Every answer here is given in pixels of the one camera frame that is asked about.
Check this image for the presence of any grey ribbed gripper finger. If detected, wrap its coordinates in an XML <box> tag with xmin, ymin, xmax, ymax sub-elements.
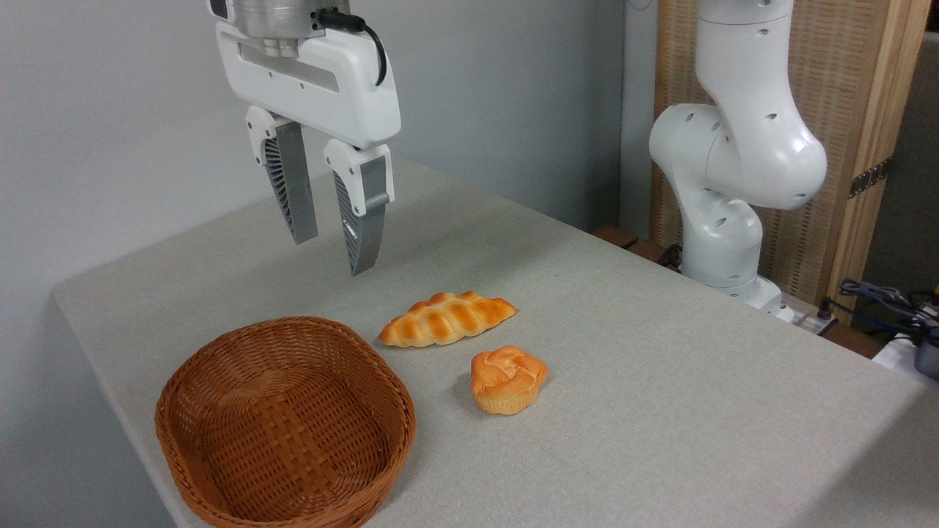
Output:
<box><xmin>245</xmin><ymin>106</ymin><xmax>320</xmax><ymax>246</ymax></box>
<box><xmin>324</xmin><ymin>139</ymin><xmax>396</xmax><ymax>277</ymax></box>

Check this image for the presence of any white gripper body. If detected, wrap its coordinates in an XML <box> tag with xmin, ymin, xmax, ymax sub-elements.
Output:
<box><xmin>208</xmin><ymin>0</ymin><xmax>403</xmax><ymax>150</ymax></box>

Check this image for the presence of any round orange bread roll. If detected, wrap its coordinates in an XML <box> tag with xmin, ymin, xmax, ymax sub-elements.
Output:
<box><xmin>470</xmin><ymin>345</ymin><xmax>549</xmax><ymax>417</ymax></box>

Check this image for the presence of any long braided bread loaf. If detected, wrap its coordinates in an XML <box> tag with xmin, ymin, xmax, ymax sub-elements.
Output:
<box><xmin>379</xmin><ymin>291</ymin><xmax>518</xmax><ymax>348</ymax></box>

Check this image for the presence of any brown wicker basket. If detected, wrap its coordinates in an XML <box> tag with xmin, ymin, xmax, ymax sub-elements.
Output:
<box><xmin>155</xmin><ymin>316</ymin><xmax>417</xmax><ymax>528</ymax></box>

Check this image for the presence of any brown wooden block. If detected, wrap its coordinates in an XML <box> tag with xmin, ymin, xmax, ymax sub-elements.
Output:
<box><xmin>590</xmin><ymin>226</ymin><xmax>640</xmax><ymax>250</ymax></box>

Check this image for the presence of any wooden woven folding screen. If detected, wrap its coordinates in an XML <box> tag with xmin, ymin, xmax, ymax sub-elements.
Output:
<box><xmin>649</xmin><ymin>0</ymin><xmax>932</xmax><ymax>325</ymax></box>

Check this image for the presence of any black metal screen hinge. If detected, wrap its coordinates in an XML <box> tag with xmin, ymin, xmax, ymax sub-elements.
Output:
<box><xmin>848</xmin><ymin>155</ymin><xmax>895</xmax><ymax>199</ymax></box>

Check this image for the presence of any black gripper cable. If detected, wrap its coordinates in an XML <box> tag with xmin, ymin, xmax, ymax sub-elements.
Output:
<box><xmin>316</xmin><ymin>7</ymin><xmax>387</xmax><ymax>87</ymax></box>

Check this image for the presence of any black cable bundle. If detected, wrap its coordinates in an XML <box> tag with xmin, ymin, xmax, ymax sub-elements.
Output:
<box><xmin>818</xmin><ymin>277</ymin><xmax>939</xmax><ymax>345</ymax></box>

